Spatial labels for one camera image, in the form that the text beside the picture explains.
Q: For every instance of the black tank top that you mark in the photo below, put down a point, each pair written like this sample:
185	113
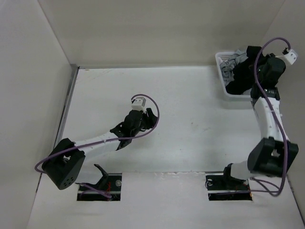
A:
243	72

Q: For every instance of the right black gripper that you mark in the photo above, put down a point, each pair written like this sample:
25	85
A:
265	59

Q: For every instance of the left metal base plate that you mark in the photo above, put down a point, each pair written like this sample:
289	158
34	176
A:
113	186

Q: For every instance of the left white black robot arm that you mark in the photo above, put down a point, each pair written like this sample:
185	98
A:
65	163

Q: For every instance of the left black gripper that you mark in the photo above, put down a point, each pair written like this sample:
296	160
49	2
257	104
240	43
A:
150	119

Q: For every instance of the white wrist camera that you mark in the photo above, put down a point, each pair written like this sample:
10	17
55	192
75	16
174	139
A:
290	56
138	103

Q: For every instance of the aluminium frame rail left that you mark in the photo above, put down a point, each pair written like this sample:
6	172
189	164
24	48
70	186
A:
72	82

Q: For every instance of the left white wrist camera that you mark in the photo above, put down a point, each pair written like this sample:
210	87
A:
138	103

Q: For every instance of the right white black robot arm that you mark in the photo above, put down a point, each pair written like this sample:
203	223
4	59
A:
274	154

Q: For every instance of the white plastic basket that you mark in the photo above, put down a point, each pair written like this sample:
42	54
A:
222	57

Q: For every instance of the grey tank top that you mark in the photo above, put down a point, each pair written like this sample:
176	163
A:
227	66

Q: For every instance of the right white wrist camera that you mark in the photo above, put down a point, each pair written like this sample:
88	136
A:
290	56

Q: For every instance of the metal base plate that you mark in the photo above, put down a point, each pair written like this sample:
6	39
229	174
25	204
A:
219	189
113	186

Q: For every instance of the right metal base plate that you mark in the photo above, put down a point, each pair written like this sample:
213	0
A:
219	189

